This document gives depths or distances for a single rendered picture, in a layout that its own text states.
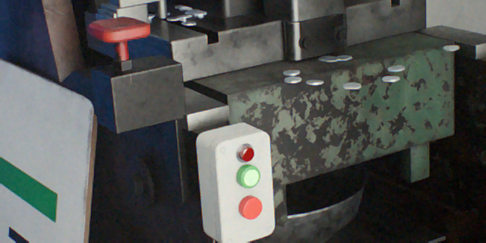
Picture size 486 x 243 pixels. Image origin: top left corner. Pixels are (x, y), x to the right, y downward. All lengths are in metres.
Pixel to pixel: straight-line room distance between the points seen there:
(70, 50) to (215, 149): 0.55
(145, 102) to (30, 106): 0.55
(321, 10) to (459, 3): 2.07
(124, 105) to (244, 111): 0.18
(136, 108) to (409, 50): 0.45
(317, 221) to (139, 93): 0.44
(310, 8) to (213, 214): 0.35
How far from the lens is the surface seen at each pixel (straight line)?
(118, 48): 1.15
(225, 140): 1.12
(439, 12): 3.36
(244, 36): 1.34
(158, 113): 1.17
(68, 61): 1.60
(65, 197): 1.57
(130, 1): 1.39
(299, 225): 1.47
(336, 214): 1.50
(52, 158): 1.61
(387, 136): 1.41
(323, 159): 1.35
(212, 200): 1.15
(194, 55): 1.30
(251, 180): 1.13
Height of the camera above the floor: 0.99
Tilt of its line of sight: 17 degrees down
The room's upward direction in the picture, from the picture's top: 4 degrees counter-clockwise
